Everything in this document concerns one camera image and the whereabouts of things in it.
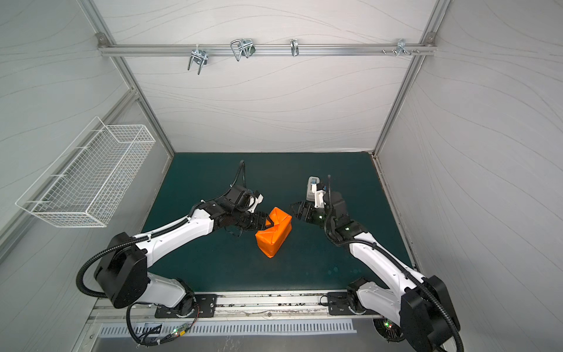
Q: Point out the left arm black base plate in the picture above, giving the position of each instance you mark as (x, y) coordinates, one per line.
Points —
(201, 305)

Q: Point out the aluminium cross rail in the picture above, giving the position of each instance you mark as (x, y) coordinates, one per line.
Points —
(262, 50)

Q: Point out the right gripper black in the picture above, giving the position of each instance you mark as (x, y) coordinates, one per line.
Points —
(306, 211)

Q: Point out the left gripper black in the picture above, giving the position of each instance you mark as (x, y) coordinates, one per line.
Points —
(256, 220)

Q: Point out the metal u-bolt clamp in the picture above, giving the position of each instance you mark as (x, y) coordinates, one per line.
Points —
(199, 59)
(243, 47)

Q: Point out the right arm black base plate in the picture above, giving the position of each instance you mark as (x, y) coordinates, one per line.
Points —
(338, 304)

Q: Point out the green table mat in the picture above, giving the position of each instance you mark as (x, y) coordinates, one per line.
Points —
(228, 260)

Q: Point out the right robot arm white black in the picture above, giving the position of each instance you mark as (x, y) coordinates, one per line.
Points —
(419, 307)

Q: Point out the orange wrapping paper sheet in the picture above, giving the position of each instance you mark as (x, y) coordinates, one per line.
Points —
(269, 241)

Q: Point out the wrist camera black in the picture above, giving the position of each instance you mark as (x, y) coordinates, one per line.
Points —
(326, 199)
(245, 199)

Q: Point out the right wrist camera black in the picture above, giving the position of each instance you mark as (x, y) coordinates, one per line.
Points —
(326, 199)

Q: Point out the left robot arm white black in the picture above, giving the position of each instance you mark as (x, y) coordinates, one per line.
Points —
(120, 273)

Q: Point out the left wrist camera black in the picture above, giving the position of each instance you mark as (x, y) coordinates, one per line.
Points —
(245, 199)

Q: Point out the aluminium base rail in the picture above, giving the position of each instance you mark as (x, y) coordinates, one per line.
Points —
(269, 305)

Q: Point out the white vent strip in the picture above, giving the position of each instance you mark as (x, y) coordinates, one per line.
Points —
(237, 328)

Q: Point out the white wire basket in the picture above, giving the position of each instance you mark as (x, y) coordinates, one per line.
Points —
(83, 187)

